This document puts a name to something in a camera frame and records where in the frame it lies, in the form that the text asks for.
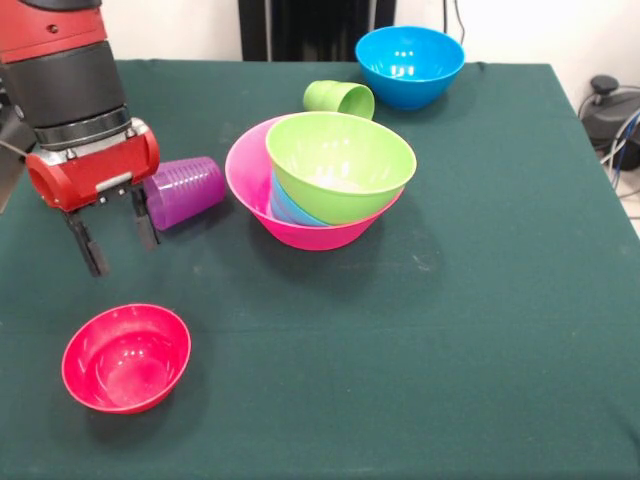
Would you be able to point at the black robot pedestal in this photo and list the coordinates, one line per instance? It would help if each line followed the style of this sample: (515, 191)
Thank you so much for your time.
(310, 30)

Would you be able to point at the small magenta bowl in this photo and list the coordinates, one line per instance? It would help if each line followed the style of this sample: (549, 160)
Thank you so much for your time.
(125, 360)

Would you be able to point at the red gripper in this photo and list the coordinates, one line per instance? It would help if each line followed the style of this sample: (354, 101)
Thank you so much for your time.
(95, 170)

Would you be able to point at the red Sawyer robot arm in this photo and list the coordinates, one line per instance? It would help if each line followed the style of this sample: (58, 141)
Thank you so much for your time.
(60, 75)

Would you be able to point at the large pink bowl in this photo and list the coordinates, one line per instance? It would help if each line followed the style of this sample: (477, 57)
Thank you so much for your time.
(245, 170)

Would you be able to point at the large green bowl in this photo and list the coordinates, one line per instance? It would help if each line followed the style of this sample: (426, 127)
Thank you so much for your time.
(340, 165)

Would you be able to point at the large blue bowl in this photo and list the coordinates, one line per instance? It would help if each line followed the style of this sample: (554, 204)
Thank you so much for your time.
(410, 65)

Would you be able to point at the dark green tablecloth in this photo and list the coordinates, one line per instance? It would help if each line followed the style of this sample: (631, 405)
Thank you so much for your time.
(320, 375)

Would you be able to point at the green cup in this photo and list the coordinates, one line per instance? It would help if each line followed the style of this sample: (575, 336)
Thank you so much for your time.
(342, 97)

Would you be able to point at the purple cup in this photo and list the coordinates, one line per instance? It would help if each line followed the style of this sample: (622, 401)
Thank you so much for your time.
(190, 192)

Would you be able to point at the small cyan bowl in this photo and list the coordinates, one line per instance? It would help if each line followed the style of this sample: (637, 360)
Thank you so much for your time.
(285, 205)

